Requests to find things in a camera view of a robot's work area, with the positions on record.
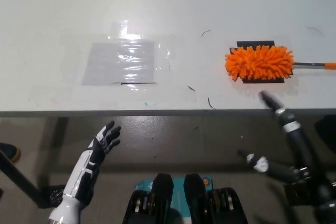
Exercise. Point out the grey desk leg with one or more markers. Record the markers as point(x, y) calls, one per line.
point(56, 140)

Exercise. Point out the black tape patch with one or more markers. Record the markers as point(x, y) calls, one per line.
point(262, 81)

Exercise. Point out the orange microfibre extendable duster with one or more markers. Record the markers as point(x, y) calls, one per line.
point(258, 62)

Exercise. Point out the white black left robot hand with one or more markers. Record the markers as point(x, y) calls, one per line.
point(90, 155)

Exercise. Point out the black diagonal frame bar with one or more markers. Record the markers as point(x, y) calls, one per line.
point(21, 179)

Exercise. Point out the grey plastic-covered sheet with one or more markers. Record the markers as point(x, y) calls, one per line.
point(105, 64)

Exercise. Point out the black shoe tan sole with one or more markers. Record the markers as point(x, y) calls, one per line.
point(9, 151)

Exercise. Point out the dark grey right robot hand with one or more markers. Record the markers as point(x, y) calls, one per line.
point(295, 137)

